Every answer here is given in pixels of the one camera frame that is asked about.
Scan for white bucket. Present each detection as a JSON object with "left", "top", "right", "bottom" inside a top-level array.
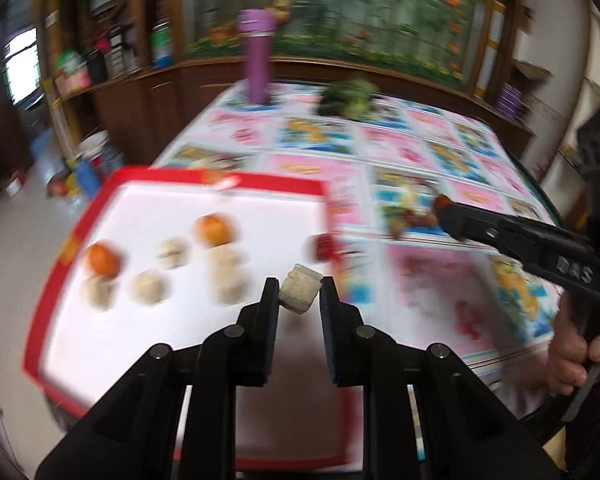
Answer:
[{"left": 77, "top": 130, "right": 111, "bottom": 171}]

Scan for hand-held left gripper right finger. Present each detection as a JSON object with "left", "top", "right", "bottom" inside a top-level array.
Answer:
[{"left": 319, "top": 276, "right": 571, "bottom": 480}]

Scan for blue container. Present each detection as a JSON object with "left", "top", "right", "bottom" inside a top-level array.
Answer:
[{"left": 32, "top": 130, "right": 56, "bottom": 171}]

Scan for purple bottle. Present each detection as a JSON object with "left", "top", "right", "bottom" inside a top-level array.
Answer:
[{"left": 237, "top": 8, "right": 276, "bottom": 106}]

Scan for small wooden wall shelf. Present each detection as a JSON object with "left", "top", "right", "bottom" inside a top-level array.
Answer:
[{"left": 510, "top": 57, "right": 551, "bottom": 81}]

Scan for framed garden wall painting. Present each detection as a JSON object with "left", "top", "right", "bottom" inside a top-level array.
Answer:
[{"left": 180, "top": 0, "right": 491, "bottom": 93}]

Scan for green and pink box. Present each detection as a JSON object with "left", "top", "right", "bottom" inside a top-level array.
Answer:
[{"left": 57, "top": 50, "right": 91, "bottom": 93}]

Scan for green leafy vegetable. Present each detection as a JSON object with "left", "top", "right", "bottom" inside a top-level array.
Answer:
[{"left": 317, "top": 76, "right": 381, "bottom": 120}]

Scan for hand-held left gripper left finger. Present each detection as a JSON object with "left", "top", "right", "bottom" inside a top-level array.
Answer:
[{"left": 35, "top": 276, "right": 281, "bottom": 480}]

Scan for wooden cabinet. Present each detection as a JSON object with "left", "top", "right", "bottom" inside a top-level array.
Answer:
[{"left": 40, "top": 0, "right": 536, "bottom": 171}]

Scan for window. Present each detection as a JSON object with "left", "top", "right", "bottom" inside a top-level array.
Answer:
[{"left": 2, "top": 27, "right": 43, "bottom": 106}]

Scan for person's right hand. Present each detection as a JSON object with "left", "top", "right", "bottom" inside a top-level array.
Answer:
[{"left": 547, "top": 290, "right": 600, "bottom": 398}]

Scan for red tray with white inside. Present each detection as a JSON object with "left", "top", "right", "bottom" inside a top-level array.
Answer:
[{"left": 24, "top": 165, "right": 351, "bottom": 471}]

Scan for purple books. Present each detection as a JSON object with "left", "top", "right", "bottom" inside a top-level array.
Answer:
[{"left": 497, "top": 85, "right": 523, "bottom": 118}]

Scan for orange tangerine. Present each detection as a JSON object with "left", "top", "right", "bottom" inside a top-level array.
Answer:
[
  {"left": 86, "top": 242, "right": 123, "bottom": 277},
  {"left": 194, "top": 214, "right": 236, "bottom": 248}
]

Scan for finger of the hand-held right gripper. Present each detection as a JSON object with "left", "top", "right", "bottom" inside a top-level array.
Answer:
[
  {"left": 452, "top": 201, "right": 531, "bottom": 223},
  {"left": 437, "top": 204, "right": 503, "bottom": 244}
]

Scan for green bottle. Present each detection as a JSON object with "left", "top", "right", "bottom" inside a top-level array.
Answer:
[{"left": 152, "top": 22, "right": 173, "bottom": 68}]

